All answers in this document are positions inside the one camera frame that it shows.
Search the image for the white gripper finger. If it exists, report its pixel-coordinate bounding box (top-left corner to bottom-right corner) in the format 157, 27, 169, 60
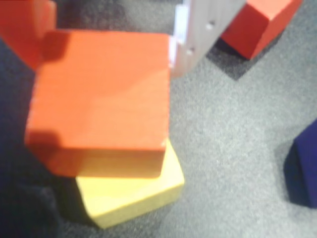
169, 0, 246, 78

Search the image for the orange wooden cube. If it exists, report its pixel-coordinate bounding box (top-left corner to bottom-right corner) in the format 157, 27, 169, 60
24, 29, 172, 179

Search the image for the purple wooden cube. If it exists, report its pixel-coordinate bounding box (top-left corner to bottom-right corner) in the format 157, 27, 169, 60
283, 118, 317, 209

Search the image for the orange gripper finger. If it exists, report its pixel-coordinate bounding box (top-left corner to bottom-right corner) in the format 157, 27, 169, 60
0, 0, 57, 71

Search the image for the black table mat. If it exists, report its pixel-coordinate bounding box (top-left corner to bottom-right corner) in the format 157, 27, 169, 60
0, 0, 317, 238

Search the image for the red wooden cube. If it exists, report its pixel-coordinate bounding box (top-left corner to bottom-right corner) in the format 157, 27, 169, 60
219, 0, 304, 60

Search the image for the yellow wooden cube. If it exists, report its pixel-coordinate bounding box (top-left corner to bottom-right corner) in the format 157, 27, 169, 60
75, 138, 186, 230

